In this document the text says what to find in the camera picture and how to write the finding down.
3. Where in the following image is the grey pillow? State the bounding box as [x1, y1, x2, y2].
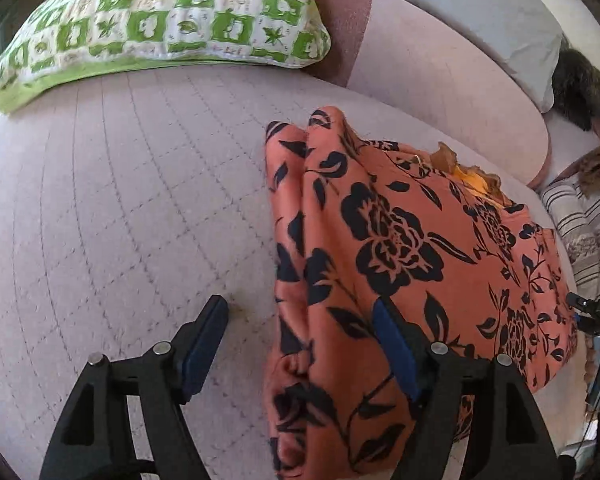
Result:
[405, 0, 564, 113]

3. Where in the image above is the orange floral blouse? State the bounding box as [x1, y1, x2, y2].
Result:
[264, 106, 578, 479]

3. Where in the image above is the quilted pink bedspread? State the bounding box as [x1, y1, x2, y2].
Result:
[0, 64, 596, 480]

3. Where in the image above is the pink quilted bolster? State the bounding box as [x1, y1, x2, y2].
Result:
[306, 0, 550, 188]

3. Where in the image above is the green patterned pillow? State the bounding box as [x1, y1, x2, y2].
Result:
[0, 0, 332, 114]

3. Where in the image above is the black fuzzy garment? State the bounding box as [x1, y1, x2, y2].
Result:
[552, 48, 600, 131]

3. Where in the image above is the striped floral pillow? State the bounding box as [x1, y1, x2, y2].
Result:
[540, 176, 600, 299]

